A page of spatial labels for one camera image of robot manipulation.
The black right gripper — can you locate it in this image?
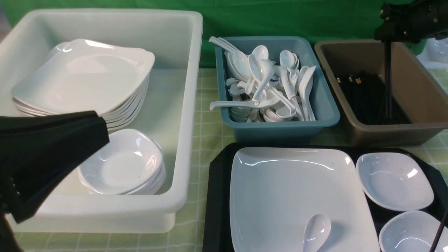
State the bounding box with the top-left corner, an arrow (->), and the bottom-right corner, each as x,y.
374,0 -> 448,43

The black chopstick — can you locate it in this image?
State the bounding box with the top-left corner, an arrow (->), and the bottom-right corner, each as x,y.
383,41 -> 390,120
385,41 -> 392,120

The white small bowl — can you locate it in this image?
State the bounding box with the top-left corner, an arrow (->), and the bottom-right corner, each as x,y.
379,210 -> 440,252
356,153 -> 435,212

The large white square plate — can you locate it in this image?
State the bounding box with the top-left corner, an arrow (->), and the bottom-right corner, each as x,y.
229,147 -> 380,252

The white ceramic soup spoon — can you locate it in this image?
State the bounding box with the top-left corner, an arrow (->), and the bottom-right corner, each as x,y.
302,213 -> 331,252

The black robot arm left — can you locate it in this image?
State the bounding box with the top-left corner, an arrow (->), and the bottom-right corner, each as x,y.
0,111 -> 109,252

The brown plastic chopstick bin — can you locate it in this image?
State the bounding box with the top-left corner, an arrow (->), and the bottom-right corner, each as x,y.
315,40 -> 448,146

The pile of black chopsticks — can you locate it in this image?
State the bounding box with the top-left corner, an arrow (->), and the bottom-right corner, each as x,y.
336,71 -> 412,125

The green backdrop cloth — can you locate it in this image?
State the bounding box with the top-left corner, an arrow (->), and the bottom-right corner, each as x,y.
1,0 -> 384,68

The teal plastic cutlery bin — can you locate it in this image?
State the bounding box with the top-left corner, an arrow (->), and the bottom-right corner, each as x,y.
221,36 -> 340,142

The pile of white soup spoons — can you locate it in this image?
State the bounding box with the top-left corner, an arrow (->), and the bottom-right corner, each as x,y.
209,36 -> 317,123

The large white plastic tub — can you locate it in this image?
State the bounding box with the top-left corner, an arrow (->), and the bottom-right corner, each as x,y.
0,8 -> 203,233

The black serving tray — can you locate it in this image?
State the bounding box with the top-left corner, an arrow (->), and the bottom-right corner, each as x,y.
203,142 -> 448,252

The green checkered tablecloth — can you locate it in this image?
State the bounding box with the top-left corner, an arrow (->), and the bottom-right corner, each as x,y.
7,68 -> 448,252

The stack of small white bowls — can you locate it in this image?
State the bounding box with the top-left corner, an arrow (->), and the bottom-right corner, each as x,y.
77,129 -> 167,195

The stack of white square plates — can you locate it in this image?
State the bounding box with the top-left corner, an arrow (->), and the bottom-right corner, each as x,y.
11,39 -> 155,131

